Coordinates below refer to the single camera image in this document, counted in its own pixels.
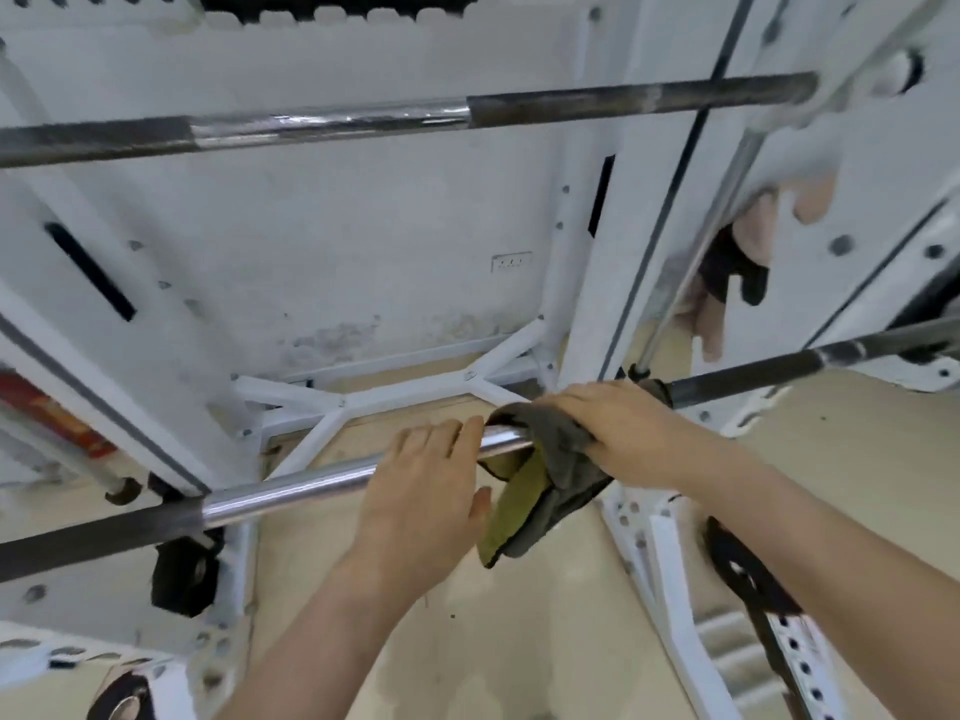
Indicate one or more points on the grey and green cleaning cloth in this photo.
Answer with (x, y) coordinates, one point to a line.
(536, 502)

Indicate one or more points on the dark worn steel barbell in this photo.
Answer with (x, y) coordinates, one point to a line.
(600, 103)

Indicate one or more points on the black round rack roller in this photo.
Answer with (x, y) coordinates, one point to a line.
(120, 701)

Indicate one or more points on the person's right hand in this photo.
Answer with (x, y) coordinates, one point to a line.
(630, 434)

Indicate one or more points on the chrome steel barbell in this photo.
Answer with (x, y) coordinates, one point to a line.
(300, 487)

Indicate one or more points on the person's left forearm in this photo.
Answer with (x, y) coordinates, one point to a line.
(322, 644)

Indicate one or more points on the red and orange label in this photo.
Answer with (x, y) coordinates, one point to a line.
(52, 419)

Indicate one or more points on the chrome guide rod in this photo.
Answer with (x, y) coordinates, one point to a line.
(705, 239)

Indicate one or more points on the white wall socket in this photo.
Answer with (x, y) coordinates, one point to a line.
(511, 262)

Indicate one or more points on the black bar holder hook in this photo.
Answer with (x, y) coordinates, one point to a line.
(184, 577)

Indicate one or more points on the person's left thumb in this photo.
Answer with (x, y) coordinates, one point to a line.
(480, 517)

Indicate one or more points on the person's right fingers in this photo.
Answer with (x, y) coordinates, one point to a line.
(568, 410)

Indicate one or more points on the white steel power rack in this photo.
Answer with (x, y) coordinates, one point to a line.
(645, 104)

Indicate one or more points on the person's left hand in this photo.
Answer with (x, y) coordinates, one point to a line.
(416, 509)

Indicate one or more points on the person's right forearm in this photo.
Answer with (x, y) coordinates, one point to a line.
(825, 562)

